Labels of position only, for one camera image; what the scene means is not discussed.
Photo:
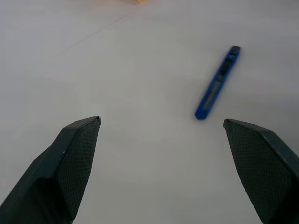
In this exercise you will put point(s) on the yellow cloth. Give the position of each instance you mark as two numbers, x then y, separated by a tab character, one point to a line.
140	1

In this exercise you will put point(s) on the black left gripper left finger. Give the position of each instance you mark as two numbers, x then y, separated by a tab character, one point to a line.
58	168

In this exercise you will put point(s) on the blue pen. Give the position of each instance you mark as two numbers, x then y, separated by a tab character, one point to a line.
217	86

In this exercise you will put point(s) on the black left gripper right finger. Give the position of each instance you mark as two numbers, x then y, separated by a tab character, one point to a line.
264	168

